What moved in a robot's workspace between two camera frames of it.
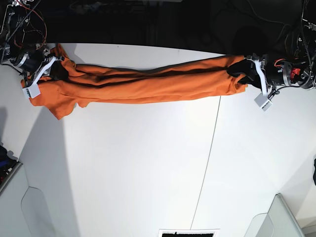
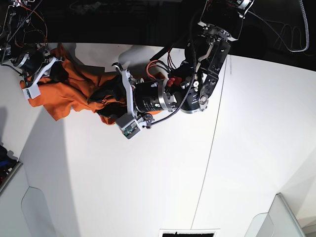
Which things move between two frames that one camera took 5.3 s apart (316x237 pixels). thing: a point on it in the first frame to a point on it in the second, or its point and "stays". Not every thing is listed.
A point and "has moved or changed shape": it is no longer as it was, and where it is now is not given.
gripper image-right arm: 272,73 to 144,98
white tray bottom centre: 206,232 stays
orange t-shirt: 68,86 has moved or changed shape
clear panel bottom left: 36,214 stays
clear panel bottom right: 279,221 stays
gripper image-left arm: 37,65 stays
